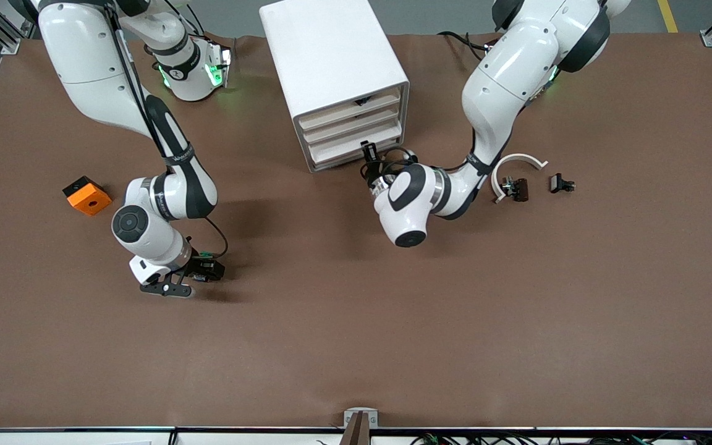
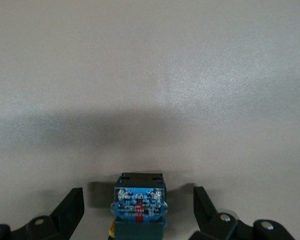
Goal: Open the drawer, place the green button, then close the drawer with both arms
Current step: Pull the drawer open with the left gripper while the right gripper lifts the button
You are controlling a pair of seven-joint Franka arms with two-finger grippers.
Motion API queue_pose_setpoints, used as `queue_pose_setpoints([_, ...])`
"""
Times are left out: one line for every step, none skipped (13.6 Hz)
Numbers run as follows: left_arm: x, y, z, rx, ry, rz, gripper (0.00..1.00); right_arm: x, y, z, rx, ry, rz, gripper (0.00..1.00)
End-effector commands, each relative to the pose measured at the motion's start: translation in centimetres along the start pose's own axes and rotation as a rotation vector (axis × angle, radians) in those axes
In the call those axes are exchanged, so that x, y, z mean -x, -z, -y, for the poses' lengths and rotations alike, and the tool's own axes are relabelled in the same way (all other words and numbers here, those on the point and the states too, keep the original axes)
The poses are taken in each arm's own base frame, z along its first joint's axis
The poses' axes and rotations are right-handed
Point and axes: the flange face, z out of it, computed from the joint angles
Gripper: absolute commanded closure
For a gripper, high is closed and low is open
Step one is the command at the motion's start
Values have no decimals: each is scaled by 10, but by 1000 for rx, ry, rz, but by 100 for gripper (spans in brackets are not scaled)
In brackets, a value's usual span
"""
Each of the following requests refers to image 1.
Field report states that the orange and black box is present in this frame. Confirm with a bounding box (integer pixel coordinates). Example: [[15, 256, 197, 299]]
[[62, 176, 112, 216]]

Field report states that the brown table cover mat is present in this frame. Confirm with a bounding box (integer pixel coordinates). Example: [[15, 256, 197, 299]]
[[0, 32, 712, 430]]

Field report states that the white curved plastic part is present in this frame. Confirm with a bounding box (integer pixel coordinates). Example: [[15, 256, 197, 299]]
[[491, 153, 548, 203]]

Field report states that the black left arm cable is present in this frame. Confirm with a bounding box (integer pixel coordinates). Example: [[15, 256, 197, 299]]
[[365, 146, 477, 186]]

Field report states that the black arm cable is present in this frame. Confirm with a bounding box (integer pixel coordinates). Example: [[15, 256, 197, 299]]
[[106, 0, 230, 260], [365, 146, 477, 186]]

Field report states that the black switch contact block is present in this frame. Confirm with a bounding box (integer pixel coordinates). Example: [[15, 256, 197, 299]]
[[502, 177, 529, 202]]

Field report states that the black cable on mat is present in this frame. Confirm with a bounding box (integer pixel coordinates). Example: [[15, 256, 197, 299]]
[[438, 31, 499, 61]]

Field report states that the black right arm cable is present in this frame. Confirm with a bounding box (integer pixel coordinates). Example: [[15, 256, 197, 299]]
[[106, 0, 230, 260]]

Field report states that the grey metal bracket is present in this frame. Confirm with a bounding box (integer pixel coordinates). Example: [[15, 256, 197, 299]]
[[342, 407, 379, 445]]

